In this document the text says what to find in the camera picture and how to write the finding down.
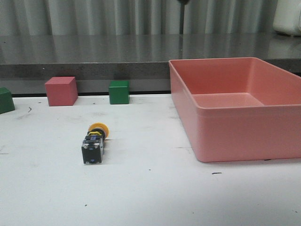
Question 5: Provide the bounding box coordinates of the yellow push button switch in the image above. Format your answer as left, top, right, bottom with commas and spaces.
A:
81, 122, 109, 164

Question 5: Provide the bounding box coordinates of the pink plastic bin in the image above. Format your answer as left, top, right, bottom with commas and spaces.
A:
169, 57, 301, 162

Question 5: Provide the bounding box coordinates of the green cube block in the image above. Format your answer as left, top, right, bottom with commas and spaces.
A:
109, 81, 130, 105

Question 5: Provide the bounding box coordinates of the pink cube block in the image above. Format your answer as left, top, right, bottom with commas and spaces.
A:
45, 76, 78, 106

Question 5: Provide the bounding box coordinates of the green block at left edge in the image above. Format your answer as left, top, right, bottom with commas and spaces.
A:
0, 87, 15, 114

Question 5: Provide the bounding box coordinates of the white appliance in background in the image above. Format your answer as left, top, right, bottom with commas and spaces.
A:
273, 0, 301, 36

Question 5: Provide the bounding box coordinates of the grey curtain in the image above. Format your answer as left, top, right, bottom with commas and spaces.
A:
0, 0, 277, 36

